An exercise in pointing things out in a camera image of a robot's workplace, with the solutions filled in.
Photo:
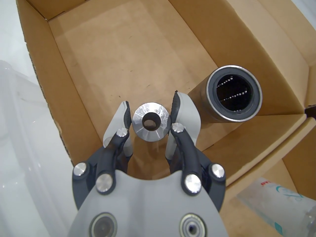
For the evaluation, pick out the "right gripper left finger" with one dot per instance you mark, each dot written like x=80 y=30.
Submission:
x=116 y=144

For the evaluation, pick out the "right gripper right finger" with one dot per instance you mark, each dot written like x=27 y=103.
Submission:
x=187 y=134

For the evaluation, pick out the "small silver metal bush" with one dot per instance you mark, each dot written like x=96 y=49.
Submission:
x=150 y=121

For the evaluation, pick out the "large linear bearing bush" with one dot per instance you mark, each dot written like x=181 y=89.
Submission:
x=227 y=94

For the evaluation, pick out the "shallow cardboard box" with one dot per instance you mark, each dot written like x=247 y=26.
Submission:
x=158 y=57

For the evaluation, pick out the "deep clear plastic tray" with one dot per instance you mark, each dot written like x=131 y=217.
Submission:
x=27 y=149

